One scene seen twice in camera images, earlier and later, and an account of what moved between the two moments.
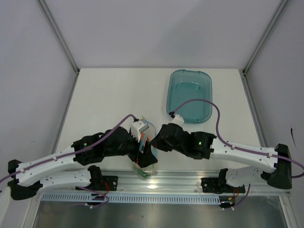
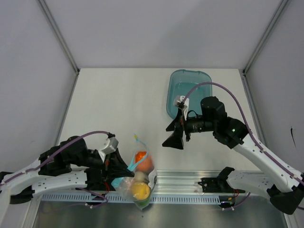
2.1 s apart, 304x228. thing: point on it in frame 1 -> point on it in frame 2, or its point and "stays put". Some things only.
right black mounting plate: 212,185 stays put
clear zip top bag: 149,135 -> 140,187
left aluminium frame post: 48,12 stays put
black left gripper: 144,159 -> 120,166
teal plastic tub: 184,85 stays put
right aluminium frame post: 280,7 stays put
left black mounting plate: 111,181 stays put
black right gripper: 160,145 -> 175,140
